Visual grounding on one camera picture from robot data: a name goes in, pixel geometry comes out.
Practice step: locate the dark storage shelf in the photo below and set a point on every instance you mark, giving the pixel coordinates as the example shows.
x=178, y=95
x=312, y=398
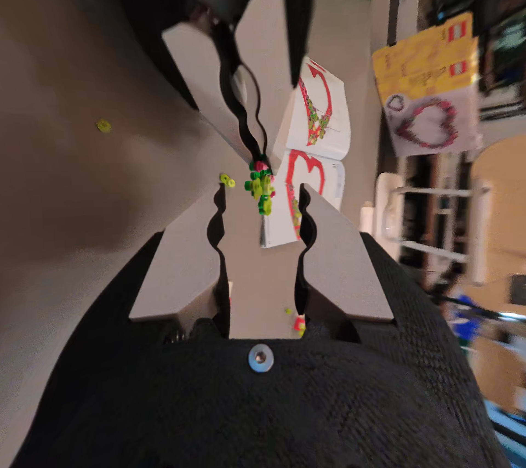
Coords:
x=501, y=24

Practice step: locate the wooden chair with white frame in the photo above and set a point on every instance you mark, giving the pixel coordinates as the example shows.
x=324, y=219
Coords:
x=505, y=209

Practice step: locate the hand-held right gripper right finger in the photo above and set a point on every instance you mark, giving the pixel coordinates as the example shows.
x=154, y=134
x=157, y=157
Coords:
x=345, y=270

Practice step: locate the yellow lego box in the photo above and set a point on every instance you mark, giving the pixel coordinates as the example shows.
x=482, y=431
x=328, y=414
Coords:
x=427, y=65

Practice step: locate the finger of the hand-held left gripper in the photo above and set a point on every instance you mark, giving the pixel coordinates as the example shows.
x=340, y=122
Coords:
x=197, y=65
x=269, y=44

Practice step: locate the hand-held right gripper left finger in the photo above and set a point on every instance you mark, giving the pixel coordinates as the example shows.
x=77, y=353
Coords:
x=181, y=270

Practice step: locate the lego instruction booklet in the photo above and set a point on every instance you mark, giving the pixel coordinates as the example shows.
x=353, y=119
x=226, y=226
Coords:
x=328, y=135

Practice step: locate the small red lego cluster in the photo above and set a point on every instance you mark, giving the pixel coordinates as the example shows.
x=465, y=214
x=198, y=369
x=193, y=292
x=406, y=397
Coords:
x=300, y=324

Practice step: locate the blue object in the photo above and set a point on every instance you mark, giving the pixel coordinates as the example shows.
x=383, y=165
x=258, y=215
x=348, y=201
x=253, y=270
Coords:
x=466, y=320

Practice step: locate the green and pink lego assembly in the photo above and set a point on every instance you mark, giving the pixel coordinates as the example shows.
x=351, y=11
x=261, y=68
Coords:
x=259, y=186

